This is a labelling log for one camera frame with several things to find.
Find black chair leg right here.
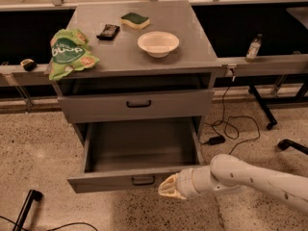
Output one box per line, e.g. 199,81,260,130
277,139,308,155

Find small clear bottle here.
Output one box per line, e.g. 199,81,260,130
245,34,263,63

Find black yellow tape measure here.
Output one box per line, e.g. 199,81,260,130
20,59,37,71

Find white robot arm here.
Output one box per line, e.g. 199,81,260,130
158,154,308,214

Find black stand leg left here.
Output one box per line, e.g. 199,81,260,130
13,190,43,231

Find green yellow sponge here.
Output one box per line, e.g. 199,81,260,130
120,13,150,30

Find white bowl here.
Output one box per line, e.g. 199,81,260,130
138,31,179,58

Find grey side rail shelf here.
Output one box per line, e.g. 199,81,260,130
0,54,308,87

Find black snack packet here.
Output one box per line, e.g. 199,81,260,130
96,24,120,40

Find black power cable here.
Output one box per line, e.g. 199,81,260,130
199,77,262,157

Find black power adapter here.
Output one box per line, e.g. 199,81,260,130
208,135,225,145

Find grey drawer cabinet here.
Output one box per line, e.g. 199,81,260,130
52,0,218,143

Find black table leg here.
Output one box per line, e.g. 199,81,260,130
248,85,277,130

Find green chip bag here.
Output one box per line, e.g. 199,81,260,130
49,29,99,81

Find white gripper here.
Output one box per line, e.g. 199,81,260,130
158,168,194,200

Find grey drawer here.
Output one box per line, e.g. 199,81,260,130
58,90,214,123
68,117,203,193

